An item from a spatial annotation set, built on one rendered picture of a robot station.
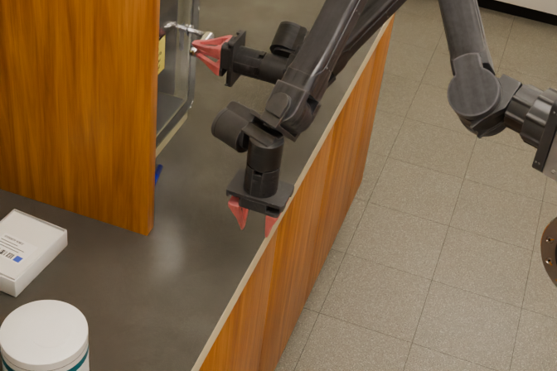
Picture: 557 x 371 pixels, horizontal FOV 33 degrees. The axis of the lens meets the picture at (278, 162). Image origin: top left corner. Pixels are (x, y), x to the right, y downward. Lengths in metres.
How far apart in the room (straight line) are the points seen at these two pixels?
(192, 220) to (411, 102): 2.32
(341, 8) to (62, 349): 0.69
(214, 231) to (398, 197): 1.75
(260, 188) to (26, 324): 0.42
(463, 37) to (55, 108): 0.75
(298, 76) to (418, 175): 2.19
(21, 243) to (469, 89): 0.86
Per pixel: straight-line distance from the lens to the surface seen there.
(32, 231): 1.81
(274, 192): 1.57
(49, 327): 1.49
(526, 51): 4.69
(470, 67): 1.41
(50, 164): 1.86
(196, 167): 2.02
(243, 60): 1.87
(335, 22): 1.54
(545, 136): 1.37
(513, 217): 3.61
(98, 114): 1.73
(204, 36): 1.95
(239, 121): 1.55
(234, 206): 1.59
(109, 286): 1.75
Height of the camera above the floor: 2.19
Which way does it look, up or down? 37 degrees down
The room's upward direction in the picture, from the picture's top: 7 degrees clockwise
